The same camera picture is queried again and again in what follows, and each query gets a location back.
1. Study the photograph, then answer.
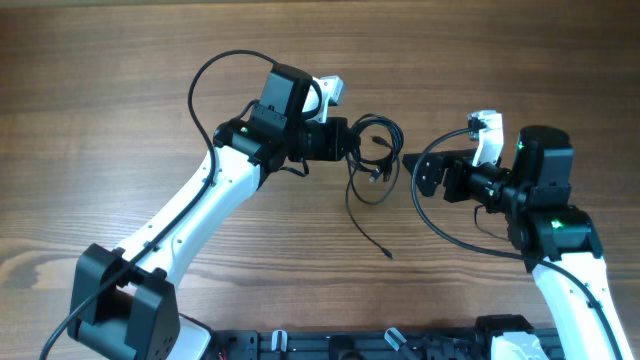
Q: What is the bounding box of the black USB cable long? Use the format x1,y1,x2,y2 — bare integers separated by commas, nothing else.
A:
345,113,405,260

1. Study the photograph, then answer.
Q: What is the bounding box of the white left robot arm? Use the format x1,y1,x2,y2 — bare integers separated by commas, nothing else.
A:
66,63,353,360

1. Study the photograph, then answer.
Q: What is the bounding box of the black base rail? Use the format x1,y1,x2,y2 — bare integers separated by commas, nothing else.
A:
208,328,491,360

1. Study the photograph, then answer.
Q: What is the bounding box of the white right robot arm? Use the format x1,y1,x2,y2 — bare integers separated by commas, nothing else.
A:
402,125,633,359

